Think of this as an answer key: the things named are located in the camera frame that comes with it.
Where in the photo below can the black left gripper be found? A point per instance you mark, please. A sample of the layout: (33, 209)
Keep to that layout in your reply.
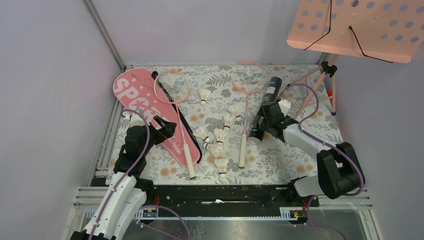
(167, 131)

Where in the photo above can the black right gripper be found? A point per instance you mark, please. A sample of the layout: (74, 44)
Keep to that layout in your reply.
(266, 128)

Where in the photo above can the black shuttlecock tube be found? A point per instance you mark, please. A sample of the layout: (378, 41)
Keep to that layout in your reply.
(256, 135)

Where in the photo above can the white shuttlecock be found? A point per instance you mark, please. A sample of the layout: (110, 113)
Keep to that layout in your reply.
(215, 149)
(228, 120)
(220, 135)
(201, 133)
(221, 164)
(204, 95)
(235, 110)

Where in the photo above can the white shuttlecock front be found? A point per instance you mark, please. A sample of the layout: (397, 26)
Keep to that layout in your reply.
(221, 164)

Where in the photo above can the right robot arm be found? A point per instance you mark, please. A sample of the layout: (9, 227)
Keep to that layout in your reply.
(338, 169)

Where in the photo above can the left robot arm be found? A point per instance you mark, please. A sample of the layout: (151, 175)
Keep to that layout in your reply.
(127, 191)

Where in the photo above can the pink badminton racket right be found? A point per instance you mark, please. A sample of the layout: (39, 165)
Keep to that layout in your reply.
(248, 77)

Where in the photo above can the floral patterned table mat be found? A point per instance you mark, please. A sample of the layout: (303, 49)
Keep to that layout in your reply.
(271, 162)

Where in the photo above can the pink sport racket bag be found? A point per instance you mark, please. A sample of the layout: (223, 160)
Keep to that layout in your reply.
(135, 91)

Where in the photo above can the pink perforated music stand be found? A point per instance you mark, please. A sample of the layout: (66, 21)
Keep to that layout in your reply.
(389, 31)

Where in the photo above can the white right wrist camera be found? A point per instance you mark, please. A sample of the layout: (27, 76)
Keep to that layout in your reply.
(284, 106)

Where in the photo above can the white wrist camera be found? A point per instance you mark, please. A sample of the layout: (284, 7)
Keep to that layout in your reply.
(136, 120)
(284, 106)

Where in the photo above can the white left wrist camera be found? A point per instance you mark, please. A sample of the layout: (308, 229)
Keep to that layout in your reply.
(136, 120)

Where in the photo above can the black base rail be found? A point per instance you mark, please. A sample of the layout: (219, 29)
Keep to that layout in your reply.
(228, 201)

